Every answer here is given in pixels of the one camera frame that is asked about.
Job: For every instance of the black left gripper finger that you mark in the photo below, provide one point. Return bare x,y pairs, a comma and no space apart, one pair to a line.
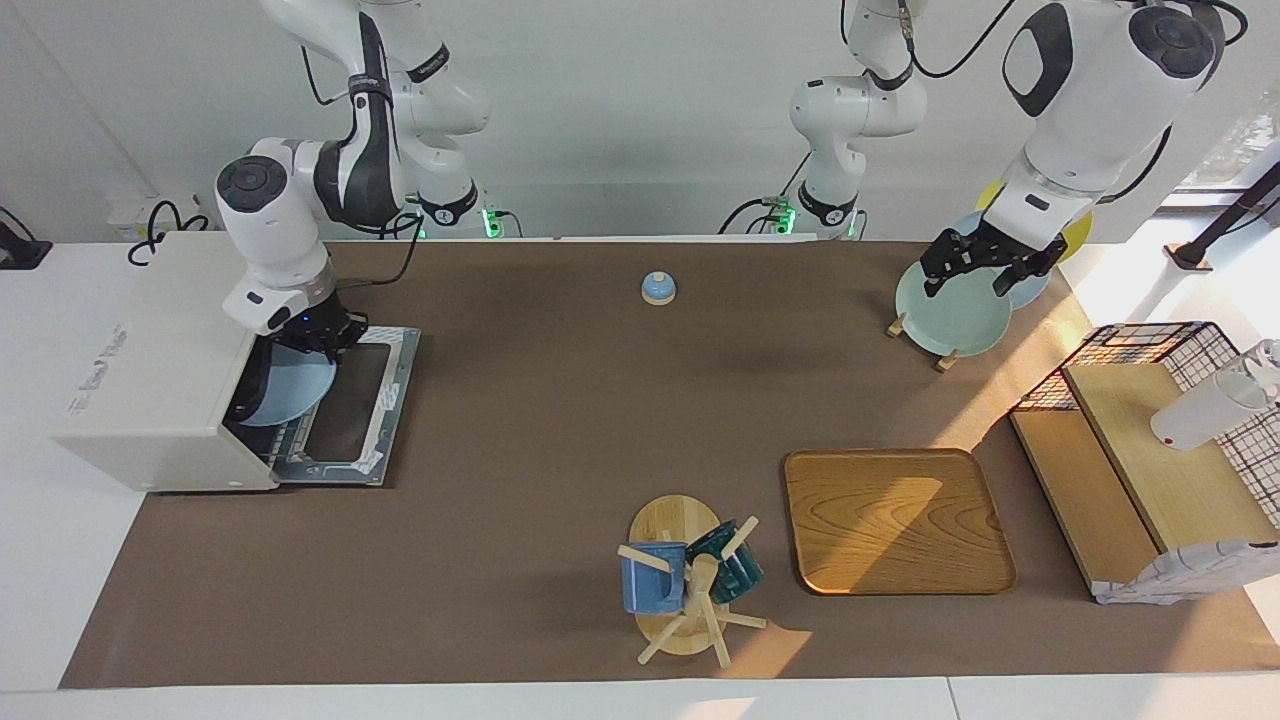
1010,280
934,280

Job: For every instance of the pale green plate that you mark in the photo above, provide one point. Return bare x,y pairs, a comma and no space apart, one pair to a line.
955,320

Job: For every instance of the cream toaster oven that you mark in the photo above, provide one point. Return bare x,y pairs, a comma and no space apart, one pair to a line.
150,380

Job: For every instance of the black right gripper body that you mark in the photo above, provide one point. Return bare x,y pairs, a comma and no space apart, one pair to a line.
320,328

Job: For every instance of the wooden serving tray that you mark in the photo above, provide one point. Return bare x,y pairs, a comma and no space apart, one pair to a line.
900,520

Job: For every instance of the wooden mug tree stand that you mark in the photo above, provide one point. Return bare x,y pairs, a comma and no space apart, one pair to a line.
672,520

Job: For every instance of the black clamp mount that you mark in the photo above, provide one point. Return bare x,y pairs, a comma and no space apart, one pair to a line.
20,250

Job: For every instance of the light blue racked plate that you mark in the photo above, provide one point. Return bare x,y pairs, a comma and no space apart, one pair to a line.
1030,292

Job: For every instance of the yellow plate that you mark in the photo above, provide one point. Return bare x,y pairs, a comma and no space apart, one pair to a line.
1078,232

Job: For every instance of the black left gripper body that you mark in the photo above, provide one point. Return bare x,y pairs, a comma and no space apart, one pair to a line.
990,250

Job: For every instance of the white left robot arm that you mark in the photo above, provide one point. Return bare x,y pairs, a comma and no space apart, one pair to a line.
1090,120

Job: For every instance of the white plastic cup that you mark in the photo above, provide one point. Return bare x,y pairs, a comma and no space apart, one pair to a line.
1200,415

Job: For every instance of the white marbled cloth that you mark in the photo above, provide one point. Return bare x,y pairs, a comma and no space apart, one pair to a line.
1190,570

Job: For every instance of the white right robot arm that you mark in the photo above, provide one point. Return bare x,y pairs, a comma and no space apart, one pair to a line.
270,230

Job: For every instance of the blue mug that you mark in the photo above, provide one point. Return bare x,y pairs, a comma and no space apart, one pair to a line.
650,590

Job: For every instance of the brown table mat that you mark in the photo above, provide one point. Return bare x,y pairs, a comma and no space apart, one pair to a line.
560,420

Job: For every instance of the light blue round plate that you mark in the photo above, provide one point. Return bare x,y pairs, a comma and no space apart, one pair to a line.
295,390

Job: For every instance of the dark green mug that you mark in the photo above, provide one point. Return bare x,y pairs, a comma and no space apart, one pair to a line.
735,575

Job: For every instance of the clear glass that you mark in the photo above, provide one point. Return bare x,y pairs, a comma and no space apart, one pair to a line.
1268,365

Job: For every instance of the wooden plate rack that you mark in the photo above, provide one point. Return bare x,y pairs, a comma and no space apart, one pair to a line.
947,362

